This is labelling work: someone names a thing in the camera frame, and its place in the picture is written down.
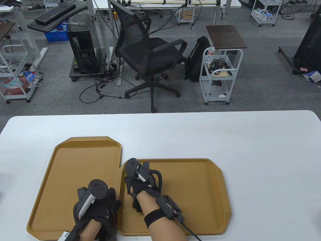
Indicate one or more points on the person's right hand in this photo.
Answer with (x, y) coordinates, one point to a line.
(133, 187)

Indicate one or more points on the person's left hand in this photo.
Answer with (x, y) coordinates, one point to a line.
(107, 208)

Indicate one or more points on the brown plastic food tray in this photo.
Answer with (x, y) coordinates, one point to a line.
(65, 170)
(195, 190)

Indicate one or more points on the person's left forearm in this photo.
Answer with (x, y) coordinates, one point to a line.
(90, 231)

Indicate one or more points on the person's right forearm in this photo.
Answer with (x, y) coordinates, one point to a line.
(163, 231)

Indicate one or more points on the black rolling platform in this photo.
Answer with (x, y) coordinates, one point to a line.
(82, 75)

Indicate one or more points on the white rolling cart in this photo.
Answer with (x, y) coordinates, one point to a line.
(220, 87)
(12, 46)
(266, 23)

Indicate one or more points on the black mesh office chair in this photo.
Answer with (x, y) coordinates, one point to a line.
(150, 55)

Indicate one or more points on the black backpack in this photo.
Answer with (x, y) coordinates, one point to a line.
(196, 60)

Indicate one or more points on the black computer tower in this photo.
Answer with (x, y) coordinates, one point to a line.
(82, 50)

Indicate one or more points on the clear water bottle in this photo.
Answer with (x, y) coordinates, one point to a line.
(209, 56)

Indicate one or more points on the blue paper bag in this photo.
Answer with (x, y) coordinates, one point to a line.
(28, 75)

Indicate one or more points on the red patterned bag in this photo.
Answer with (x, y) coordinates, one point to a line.
(15, 86)

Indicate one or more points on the blue plastic crate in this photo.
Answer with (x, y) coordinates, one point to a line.
(56, 36)

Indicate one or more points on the orange bottle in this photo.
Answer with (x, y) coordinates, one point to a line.
(115, 16)

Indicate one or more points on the dark brown side table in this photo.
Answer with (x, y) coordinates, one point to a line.
(225, 36)
(5, 28)

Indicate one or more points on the cardboard box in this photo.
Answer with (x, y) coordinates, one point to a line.
(188, 15)

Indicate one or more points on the black curved desk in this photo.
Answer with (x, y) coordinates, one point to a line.
(81, 6)

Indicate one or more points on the black keyboard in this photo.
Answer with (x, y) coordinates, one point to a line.
(55, 12)

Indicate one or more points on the white and blue box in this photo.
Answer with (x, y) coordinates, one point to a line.
(313, 76)

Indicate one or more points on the black covered stand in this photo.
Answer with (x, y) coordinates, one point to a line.
(309, 50)

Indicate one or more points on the black wrist camera with label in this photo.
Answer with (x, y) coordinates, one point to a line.
(65, 236)

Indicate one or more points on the white metal frame table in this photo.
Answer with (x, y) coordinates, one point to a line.
(105, 3)

